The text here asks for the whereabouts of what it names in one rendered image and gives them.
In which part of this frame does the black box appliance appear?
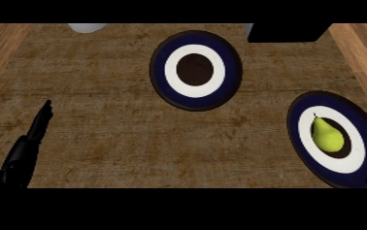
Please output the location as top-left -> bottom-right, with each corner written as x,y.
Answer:
247,23 -> 333,44

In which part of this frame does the green pear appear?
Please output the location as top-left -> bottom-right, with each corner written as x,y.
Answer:
309,113 -> 346,153

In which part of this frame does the pale grey round object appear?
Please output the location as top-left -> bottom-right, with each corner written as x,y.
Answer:
66,23 -> 109,34

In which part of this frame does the blue and white plate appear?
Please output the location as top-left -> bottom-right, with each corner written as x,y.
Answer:
287,90 -> 367,189
149,29 -> 244,113

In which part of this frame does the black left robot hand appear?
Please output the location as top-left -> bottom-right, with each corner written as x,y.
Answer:
0,99 -> 54,188

